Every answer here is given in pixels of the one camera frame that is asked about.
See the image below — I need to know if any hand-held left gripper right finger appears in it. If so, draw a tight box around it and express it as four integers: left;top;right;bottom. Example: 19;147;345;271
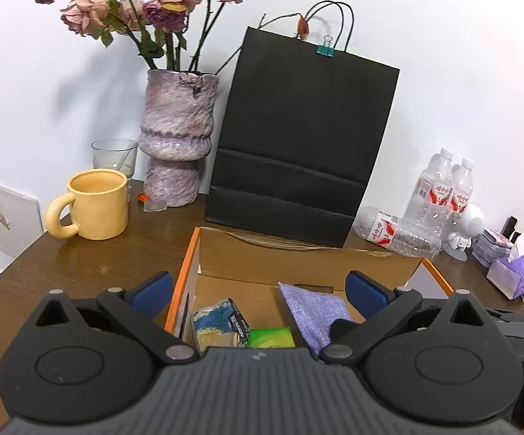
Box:
321;270;487;365

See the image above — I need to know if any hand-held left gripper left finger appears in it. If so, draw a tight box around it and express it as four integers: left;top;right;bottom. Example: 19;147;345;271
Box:
35;271;199;364

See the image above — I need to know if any orange-edged cardboard box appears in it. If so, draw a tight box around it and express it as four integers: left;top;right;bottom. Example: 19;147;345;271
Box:
164;225;455;359

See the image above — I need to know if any purple knitted cloth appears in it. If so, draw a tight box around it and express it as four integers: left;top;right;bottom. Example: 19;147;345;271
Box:
278;282;355;358

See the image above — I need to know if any crushed red-label water bottle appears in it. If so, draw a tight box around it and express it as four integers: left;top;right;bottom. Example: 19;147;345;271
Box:
352;206;444;260

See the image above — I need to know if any blue and yellow snack packet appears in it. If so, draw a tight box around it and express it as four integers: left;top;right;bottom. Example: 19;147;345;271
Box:
191;298;251;355

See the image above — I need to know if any yellow ceramic mug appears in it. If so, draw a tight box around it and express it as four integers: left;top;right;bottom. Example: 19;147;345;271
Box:
45;169;129;241

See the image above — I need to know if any purple tissue pack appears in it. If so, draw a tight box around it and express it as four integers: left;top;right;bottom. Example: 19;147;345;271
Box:
486;254;524;301

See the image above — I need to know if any green packet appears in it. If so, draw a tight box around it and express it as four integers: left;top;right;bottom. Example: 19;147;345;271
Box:
247;327;296;349

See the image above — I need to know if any tall red-label water bottle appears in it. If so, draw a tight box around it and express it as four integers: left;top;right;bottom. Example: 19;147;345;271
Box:
404;148;454;236

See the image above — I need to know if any white robot figurine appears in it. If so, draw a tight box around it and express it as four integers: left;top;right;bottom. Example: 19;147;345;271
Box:
442;203;484;261

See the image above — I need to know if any stack of purple packets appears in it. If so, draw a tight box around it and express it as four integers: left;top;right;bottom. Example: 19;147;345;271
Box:
473;229;514;267

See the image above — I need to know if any clear drinking glass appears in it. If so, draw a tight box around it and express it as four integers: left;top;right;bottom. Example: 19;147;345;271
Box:
91;138;139;202

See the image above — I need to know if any small black clip stand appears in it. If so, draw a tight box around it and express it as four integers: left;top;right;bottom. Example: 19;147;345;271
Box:
500;215;519;239

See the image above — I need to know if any black paper bag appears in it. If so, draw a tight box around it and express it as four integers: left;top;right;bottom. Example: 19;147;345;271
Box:
205;1;401;250

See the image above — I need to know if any purple mottled ceramic vase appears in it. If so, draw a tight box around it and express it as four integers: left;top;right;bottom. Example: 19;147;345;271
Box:
139;69;219;208

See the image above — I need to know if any teal binder clip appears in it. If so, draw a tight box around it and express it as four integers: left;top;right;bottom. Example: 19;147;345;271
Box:
316;35;335;59

